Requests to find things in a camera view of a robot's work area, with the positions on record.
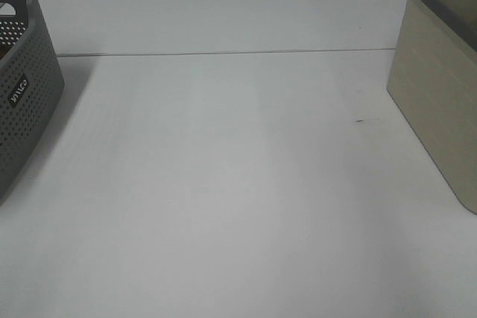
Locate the grey perforated plastic basket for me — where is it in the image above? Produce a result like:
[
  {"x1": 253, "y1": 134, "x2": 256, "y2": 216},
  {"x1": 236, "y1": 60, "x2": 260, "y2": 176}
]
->
[{"x1": 1, "y1": 0, "x2": 65, "y2": 197}]

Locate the beige basket with grey rim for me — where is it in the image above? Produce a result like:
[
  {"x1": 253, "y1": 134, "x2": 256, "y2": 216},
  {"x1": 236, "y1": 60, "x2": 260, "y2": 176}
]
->
[{"x1": 387, "y1": 0, "x2": 476, "y2": 213}]

